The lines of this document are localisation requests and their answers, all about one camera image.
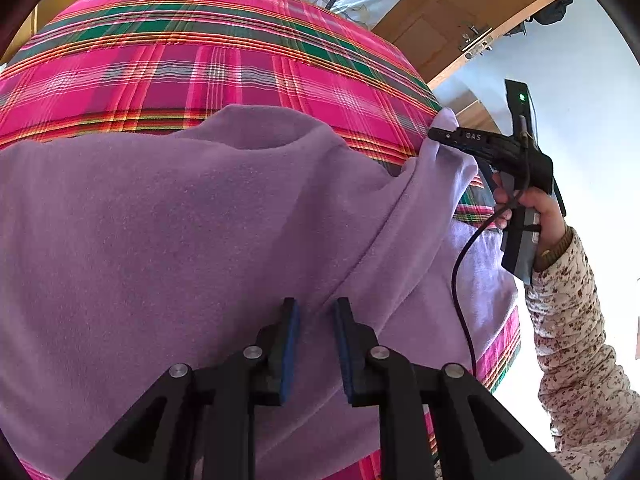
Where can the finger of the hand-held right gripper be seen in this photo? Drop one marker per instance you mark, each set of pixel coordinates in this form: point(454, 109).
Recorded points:
point(450, 135)

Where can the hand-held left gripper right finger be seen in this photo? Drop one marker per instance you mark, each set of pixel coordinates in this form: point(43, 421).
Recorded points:
point(345, 350)

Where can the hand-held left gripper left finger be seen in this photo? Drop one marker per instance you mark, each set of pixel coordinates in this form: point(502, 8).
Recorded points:
point(290, 355)

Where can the purple fleece pants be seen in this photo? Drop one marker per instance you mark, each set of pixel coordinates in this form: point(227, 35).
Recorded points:
point(200, 260)

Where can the person's right forearm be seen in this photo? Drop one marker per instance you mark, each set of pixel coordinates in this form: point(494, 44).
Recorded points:
point(575, 335)

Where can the person's right hand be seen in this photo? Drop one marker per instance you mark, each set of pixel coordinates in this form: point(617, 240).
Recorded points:
point(550, 215)

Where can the wooden board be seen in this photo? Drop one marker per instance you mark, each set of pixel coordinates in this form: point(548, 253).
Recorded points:
point(480, 115)

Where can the wooden door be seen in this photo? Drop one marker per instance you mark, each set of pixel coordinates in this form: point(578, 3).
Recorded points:
point(440, 25)

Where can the dark hanging cloth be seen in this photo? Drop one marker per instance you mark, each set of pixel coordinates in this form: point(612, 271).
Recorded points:
point(555, 7)

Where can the pink green plaid blanket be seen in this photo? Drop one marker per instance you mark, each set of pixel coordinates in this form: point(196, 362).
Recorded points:
point(200, 60)

